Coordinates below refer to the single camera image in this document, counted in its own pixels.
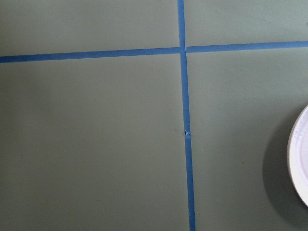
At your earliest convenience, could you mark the pink plate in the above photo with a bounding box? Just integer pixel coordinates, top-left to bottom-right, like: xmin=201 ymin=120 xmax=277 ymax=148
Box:
xmin=287 ymin=107 xmax=308 ymax=205

